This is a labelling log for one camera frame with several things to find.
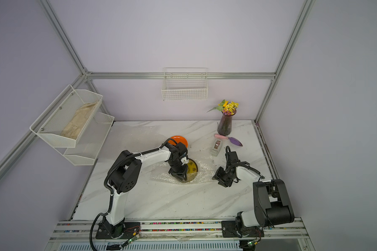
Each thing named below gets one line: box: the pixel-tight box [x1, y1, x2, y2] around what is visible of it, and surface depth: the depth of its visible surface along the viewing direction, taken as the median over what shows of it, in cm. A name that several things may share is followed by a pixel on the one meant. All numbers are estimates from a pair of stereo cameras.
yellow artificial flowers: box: [206, 99, 239, 116], surface depth 97 cm
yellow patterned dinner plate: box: [182, 158, 199, 183], surface depth 94 cm
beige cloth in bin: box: [60, 101, 98, 140], surface depth 81 cm
